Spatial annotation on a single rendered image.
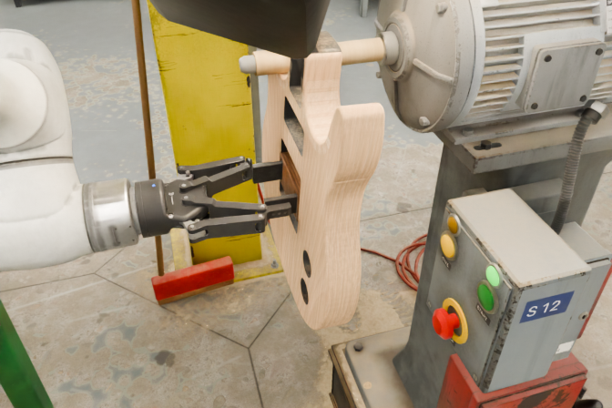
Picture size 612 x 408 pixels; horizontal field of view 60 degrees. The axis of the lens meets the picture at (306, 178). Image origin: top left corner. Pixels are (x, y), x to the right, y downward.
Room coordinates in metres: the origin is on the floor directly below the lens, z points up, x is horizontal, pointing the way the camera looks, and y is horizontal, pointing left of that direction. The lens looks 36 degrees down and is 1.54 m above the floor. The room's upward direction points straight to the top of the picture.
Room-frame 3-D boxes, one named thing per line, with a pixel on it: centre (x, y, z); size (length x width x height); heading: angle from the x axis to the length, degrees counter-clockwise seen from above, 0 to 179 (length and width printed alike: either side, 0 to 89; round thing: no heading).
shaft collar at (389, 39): (0.72, -0.11, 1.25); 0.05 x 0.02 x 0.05; 16
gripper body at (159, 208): (0.55, 0.18, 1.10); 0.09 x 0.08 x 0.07; 107
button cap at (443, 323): (0.46, -0.19, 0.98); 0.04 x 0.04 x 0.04; 16
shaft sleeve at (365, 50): (0.69, -0.02, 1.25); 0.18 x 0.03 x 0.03; 106
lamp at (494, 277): (0.42, -0.21, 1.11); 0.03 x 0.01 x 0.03; 16
